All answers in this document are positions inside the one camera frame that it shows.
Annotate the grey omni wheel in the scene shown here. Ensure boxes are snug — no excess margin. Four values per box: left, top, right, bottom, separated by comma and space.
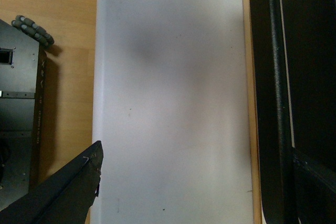
11, 15, 55, 48

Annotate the black drawer handle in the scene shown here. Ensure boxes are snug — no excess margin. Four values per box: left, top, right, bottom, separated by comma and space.
250, 0, 335, 223

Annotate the wooden drawer cabinet frame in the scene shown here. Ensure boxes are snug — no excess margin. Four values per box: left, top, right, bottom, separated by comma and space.
243, 0, 263, 223

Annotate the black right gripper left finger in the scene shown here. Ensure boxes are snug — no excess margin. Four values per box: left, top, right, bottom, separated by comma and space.
1, 141, 103, 223

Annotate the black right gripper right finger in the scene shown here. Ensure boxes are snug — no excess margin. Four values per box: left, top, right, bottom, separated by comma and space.
290, 147, 335, 223

